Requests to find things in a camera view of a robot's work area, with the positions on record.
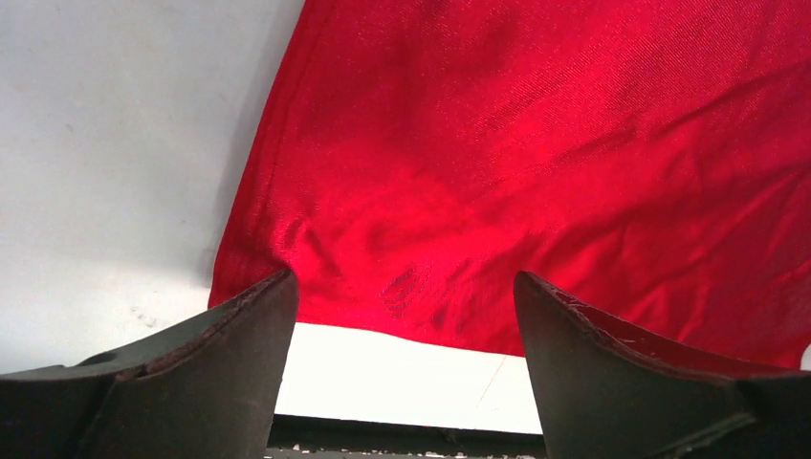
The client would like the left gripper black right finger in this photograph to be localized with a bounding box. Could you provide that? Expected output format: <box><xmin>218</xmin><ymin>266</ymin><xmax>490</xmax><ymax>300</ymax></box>
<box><xmin>514</xmin><ymin>272</ymin><xmax>810</xmax><ymax>458</ymax></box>

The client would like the red cloth napkin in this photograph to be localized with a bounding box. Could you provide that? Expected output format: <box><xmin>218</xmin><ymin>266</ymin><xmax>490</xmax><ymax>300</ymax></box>
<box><xmin>209</xmin><ymin>0</ymin><xmax>810</xmax><ymax>367</ymax></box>

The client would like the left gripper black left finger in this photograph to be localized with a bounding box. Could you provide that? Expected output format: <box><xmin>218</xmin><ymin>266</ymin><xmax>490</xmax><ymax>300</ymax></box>
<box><xmin>1</xmin><ymin>272</ymin><xmax>299</xmax><ymax>458</ymax></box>

